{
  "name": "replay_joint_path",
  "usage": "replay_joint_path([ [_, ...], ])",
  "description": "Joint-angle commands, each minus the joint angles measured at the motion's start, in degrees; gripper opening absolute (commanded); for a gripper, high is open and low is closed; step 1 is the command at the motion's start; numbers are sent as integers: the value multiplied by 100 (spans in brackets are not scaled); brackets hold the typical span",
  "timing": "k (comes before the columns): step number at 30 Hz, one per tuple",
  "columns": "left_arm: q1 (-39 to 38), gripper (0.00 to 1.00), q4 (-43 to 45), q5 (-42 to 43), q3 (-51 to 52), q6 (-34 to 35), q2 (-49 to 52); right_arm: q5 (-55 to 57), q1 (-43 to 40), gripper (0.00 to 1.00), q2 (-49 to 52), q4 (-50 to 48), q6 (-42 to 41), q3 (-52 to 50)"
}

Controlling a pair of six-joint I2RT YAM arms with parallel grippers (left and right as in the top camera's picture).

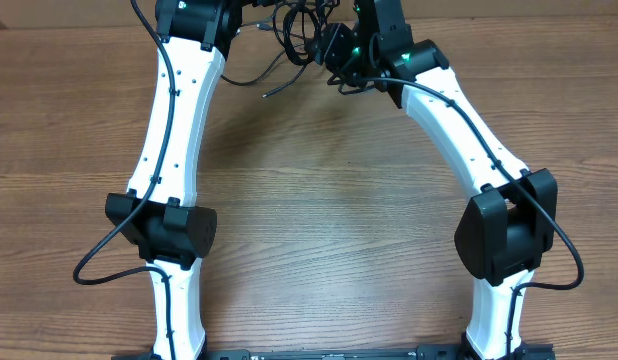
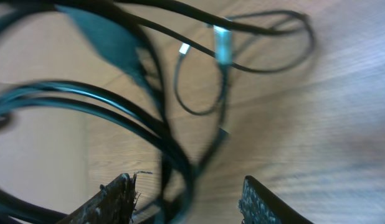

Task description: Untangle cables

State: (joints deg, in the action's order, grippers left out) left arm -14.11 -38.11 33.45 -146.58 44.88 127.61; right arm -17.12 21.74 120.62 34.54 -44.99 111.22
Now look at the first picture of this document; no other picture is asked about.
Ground black thin USB cable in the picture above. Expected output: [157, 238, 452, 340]
[220, 19, 310, 99]

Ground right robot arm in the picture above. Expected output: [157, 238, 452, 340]
[312, 1, 558, 359]

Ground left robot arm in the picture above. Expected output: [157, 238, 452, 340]
[105, 0, 242, 359]

